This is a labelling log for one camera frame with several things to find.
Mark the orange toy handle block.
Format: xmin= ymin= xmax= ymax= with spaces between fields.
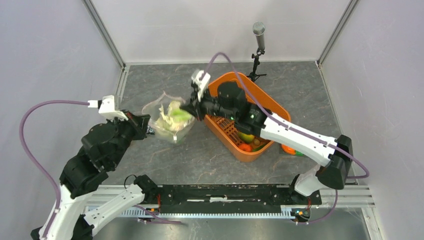
xmin=280 ymin=144 xmax=305 ymax=157

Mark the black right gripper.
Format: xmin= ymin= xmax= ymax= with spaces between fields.
xmin=179 ymin=85 xmax=236 ymax=123

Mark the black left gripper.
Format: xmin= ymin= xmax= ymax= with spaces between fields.
xmin=108 ymin=107 xmax=152 ymax=167

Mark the yellow green toy mango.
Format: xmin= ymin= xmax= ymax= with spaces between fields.
xmin=237 ymin=131 xmax=256 ymax=144

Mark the blue owl sticker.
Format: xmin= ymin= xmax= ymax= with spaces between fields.
xmin=146 ymin=126 xmax=155 ymax=135

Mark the clear dotted zip top bag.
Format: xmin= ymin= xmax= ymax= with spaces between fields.
xmin=141 ymin=92 xmax=196 ymax=144

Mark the green toy cucumber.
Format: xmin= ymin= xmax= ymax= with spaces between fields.
xmin=251 ymin=144 xmax=266 ymax=153

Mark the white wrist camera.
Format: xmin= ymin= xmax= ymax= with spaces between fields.
xmin=191 ymin=69 xmax=211 ymax=102
xmin=87 ymin=95 xmax=128 ymax=121

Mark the green toy lettuce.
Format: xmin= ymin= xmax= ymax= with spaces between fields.
xmin=151 ymin=122 xmax=194 ymax=144

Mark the black microphone tripod stand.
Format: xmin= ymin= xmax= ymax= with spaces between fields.
xmin=247 ymin=48 xmax=267 ymax=82

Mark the orange toy carrot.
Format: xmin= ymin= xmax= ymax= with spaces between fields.
xmin=238 ymin=143 xmax=253 ymax=153

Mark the white toy cabbage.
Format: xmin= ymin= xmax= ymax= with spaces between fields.
xmin=155 ymin=100 xmax=194 ymax=129

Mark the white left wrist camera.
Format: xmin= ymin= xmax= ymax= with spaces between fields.
xmin=87 ymin=95 xmax=128 ymax=121

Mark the grey microphone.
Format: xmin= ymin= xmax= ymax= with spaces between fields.
xmin=252 ymin=21 xmax=266 ymax=51

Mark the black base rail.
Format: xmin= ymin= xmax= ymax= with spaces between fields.
xmin=86 ymin=182 xmax=377 ymax=221

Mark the small yellow toy fruit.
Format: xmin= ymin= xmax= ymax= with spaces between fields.
xmin=252 ymin=138 xmax=261 ymax=146

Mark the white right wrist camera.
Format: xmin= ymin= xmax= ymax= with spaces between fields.
xmin=191 ymin=69 xmax=211 ymax=102

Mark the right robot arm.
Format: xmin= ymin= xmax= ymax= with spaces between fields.
xmin=180 ymin=81 xmax=352 ymax=204

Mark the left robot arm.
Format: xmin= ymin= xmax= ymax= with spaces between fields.
xmin=30 ymin=111 xmax=159 ymax=240

